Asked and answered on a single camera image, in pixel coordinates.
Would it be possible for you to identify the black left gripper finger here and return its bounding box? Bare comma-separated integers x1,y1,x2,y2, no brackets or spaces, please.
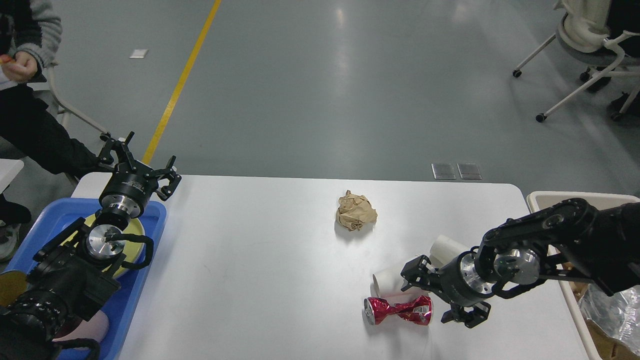
95,132,136,174
153,156,182,202

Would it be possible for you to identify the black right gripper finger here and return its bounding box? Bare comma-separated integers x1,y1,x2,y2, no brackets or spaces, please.
441,302,491,329
400,255,443,297

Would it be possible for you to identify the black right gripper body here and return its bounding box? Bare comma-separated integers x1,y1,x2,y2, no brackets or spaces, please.
434,251,494,308

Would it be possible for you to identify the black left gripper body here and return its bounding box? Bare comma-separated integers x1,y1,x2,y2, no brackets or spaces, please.
98,173,159,221

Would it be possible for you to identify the yellow plate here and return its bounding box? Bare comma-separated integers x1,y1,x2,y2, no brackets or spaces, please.
78,214,145,264

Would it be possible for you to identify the small brown paper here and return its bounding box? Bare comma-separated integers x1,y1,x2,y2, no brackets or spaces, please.
334,190,378,231

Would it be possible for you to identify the pink mug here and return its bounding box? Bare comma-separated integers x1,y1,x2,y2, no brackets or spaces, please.
52,310,110,344

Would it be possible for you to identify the aluminium foil tray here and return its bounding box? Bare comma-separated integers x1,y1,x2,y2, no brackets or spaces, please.
578,284,640,357

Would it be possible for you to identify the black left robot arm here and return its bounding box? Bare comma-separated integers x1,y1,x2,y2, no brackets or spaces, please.
1,133,182,360

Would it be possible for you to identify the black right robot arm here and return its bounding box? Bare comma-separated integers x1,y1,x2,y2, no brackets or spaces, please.
400,198,640,328

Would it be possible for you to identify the white paper cup front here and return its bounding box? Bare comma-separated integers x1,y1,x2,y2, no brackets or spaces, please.
371,256,425,302

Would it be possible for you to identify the white paper cup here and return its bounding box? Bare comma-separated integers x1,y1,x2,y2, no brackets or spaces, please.
429,234,471,268
371,256,425,302

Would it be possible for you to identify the white paper cup behind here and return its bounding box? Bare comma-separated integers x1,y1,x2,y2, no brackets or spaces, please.
429,234,471,268

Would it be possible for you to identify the crushed red soda can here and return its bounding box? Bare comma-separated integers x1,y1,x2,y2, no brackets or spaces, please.
363,295,433,326

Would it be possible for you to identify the person in black left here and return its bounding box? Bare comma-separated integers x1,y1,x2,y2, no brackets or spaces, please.
0,0,106,179

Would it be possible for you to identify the white office chair left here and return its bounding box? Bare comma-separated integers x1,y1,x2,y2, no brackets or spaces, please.
45,65,113,146

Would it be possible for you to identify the white office chair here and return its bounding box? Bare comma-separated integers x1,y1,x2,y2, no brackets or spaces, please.
45,65,113,146
512,0,639,123

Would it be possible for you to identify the left metal floor plate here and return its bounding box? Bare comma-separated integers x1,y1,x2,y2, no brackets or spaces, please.
430,162,457,180

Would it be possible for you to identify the metal floor plate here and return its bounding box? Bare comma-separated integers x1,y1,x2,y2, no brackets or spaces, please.
457,162,483,180
430,162,457,180

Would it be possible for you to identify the right metal floor plate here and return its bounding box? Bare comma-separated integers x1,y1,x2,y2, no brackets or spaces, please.
457,162,483,180

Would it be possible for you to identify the small white side table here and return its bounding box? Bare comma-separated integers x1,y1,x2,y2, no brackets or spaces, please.
0,158,25,194

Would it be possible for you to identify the beige plastic bin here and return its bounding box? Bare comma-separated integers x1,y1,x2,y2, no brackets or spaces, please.
526,191,640,360

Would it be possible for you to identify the brown paper in bin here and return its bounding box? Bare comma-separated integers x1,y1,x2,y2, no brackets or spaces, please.
570,282,639,360

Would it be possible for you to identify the white office chair right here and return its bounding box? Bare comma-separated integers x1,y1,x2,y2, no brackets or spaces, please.
512,0,639,123

